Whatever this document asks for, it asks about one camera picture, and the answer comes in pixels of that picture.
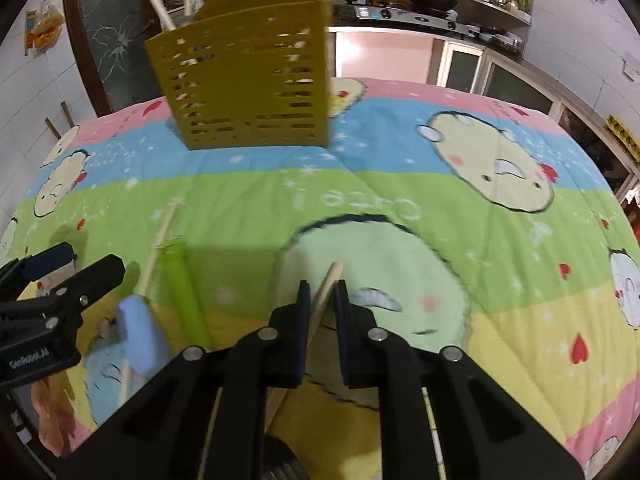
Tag colourful cartoon quilt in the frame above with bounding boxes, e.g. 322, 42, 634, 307
1, 78, 639, 478

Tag kitchen counter cabinets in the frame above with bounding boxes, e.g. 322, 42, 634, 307
329, 26, 639, 204

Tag yellow egg tray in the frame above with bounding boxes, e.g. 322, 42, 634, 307
605, 115, 640, 164

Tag light blue spoon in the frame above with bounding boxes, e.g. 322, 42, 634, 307
117, 295, 172, 379

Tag person's left hand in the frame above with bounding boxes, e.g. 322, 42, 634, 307
30, 372, 84, 457

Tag wooden sticks against wall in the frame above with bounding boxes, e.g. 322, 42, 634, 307
44, 101, 76, 140

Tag dark wooden glass door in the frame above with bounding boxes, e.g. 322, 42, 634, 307
63, 0, 162, 116

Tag yellow perforated utensil holder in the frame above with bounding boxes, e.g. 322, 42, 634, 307
145, 0, 330, 150

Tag white wall socket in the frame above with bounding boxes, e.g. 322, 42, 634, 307
622, 53, 640, 82

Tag gas stove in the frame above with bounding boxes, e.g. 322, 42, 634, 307
332, 3, 472, 39

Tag hanging orange plastic bag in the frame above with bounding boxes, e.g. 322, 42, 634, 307
24, 0, 65, 54

